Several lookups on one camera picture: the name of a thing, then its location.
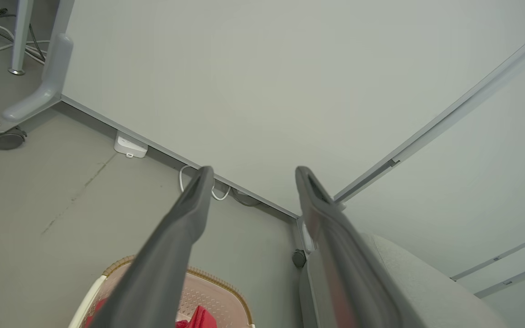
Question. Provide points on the black caster wheel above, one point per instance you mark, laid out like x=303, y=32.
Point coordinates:
x=8, y=139
x=298, y=258

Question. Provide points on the grey fabric sofa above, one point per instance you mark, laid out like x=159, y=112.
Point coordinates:
x=426, y=291

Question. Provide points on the white partition panel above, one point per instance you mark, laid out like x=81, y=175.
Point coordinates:
x=267, y=82
x=481, y=159

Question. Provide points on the red cloth garment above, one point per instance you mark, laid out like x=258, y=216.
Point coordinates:
x=201, y=319

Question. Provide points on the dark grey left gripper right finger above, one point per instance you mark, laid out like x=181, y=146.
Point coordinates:
x=340, y=264

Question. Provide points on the grey partition leg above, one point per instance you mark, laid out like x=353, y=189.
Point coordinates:
x=301, y=232
x=39, y=98

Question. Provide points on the white power strip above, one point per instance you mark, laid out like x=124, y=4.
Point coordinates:
x=129, y=146

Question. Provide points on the cream perforated laundry basket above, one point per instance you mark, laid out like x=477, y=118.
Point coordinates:
x=217, y=291

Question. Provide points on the grey metal table leg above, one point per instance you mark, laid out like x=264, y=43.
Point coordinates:
x=20, y=36

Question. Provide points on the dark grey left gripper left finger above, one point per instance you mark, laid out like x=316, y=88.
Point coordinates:
x=162, y=264

